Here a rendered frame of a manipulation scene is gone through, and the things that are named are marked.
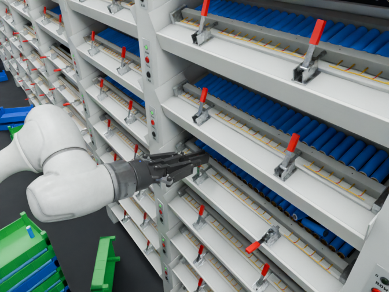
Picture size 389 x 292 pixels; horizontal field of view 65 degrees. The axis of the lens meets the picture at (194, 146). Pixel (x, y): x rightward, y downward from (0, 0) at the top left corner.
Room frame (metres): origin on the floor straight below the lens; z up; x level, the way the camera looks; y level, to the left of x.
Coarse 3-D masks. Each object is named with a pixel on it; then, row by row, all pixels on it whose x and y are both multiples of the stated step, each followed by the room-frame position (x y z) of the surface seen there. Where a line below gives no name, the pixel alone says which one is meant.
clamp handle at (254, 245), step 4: (264, 236) 0.46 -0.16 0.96; (268, 236) 0.46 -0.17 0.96; (260, 240) 0.45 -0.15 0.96; (264, 240) 0.45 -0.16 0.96; (252, 244) 0.43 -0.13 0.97; (256, 244) 0.43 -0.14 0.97; (248, 248) 0.42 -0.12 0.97; (252, 248) 0.42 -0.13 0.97; (256, 248) 0.43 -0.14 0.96; (248, 252) 0.42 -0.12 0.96
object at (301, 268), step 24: (168, 144) 0.80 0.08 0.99; (216, 192) 0.62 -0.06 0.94; (240, 192) 0.61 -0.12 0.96; (240, 216) 0.54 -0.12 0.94; (264, 216) 0.53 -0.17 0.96; (288, 240) 0.46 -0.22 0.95; (288, 264) 0.40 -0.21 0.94; (312, 264) 0.40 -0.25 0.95; (312, 288) 0.35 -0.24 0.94; (336, 288) 0.34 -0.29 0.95
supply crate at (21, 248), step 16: (16, 224) 0.96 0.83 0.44; (32, 224) 0.96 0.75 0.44; (0, 240) 0.89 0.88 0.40; (16, 240) 0.89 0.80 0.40; (32, 240) 0.89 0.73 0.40; (48, 240) 0.87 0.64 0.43; (0, 256) 0.81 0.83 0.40; (16, 256) 0.81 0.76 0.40; (32, 256) 0.81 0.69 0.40; (0, 272) 0.71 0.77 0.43
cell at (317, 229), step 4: (304, 220) 0.48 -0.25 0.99; (308, 220) 0.48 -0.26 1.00; (304, 224) 0.47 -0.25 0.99; (308, 224) 0.47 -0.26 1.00; (312, 224) 0.46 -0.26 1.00; (316, 224) 0.46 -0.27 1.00; (312, 228) 0.45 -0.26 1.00; (316, 228) 0.45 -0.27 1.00; (320, 228) 0.44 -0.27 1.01; (324, 228) 0.44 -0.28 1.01; (316, 232) 0.44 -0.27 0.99; (320, 232) 0.43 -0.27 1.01; (324, 232) 0.43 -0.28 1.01; (328, 232) 0.44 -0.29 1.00; (324, 236) 0.43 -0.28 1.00
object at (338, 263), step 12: (192, 144) 0.80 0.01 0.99; (216, 168) 0.68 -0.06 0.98; (228, 180) 0.65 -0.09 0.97; (240, 180) 0.63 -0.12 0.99; (252, 192) 0.58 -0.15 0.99; (264, 204) 0.54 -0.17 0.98; (276, 216) 0.50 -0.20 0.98; (288, 228) 0.48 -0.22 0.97; (300, 228) 0.46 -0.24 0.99; (312, 240) 0.43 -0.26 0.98; (324, 252) 0.40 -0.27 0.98; (336, 264) 0.37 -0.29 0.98; (348, 264) 0.37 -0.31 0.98
